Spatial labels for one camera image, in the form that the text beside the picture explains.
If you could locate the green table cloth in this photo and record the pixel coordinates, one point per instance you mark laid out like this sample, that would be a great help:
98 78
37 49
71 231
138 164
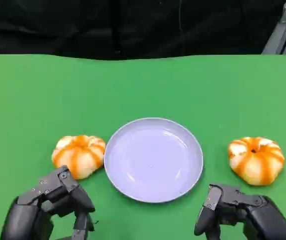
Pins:
142 87

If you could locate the orange white toy bread roll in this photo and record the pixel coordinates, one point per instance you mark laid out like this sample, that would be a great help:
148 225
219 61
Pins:
80 152
255 162

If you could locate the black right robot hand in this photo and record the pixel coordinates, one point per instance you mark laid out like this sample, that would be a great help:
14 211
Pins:
262 217

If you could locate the lilac plate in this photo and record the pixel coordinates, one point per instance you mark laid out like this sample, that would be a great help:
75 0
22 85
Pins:
152 160

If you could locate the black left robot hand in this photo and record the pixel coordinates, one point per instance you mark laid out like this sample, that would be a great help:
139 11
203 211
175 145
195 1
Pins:
25 220

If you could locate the black backdrop cloth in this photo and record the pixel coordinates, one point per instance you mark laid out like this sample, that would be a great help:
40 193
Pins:
83 25

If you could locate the aluminium frame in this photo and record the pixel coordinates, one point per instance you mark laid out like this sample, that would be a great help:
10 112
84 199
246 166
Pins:
280 32

